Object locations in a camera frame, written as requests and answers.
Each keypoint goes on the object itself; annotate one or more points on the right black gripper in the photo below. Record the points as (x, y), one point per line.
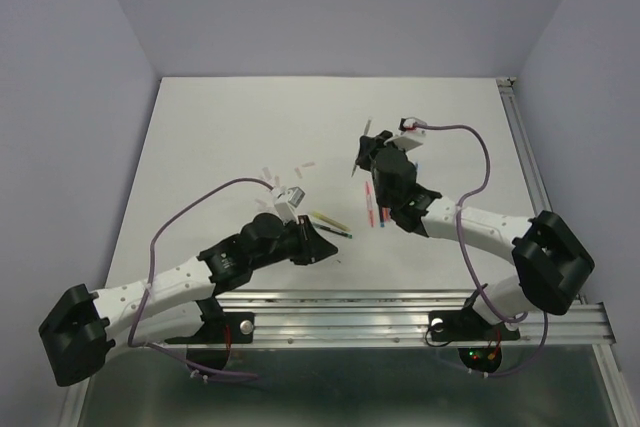
(371, 146)

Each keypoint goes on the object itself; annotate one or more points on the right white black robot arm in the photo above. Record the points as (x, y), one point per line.
(418, 210)

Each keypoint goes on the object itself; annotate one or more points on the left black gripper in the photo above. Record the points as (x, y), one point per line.
(311, 245)

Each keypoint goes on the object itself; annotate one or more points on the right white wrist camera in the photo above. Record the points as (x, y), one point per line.
(411, 134)

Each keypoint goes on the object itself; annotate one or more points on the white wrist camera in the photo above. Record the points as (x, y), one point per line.
(411, 134)
(286, 201)

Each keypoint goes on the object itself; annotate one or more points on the pink pen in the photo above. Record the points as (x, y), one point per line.
(369, 204)

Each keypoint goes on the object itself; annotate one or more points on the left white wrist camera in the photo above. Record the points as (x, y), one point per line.
(286, 201)

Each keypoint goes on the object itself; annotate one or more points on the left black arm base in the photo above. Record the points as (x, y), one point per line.
(211, 344)

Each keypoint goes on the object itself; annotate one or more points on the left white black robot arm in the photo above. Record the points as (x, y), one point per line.
(85, 329)

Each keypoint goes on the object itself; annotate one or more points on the yellow pen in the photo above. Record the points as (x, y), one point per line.
(330, 221)

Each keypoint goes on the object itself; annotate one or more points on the right side aluminium rail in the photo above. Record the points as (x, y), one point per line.
(530, 167)

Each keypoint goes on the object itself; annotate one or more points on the green black pen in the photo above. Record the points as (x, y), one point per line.
(334, 231)

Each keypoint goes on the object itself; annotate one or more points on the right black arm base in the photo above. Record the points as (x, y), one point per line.
(465, 325)

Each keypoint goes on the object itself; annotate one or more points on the grey white slim pen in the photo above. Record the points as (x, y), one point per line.
(362, 143)

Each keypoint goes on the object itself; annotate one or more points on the aluminium rail frame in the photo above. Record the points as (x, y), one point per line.
(331, 358)

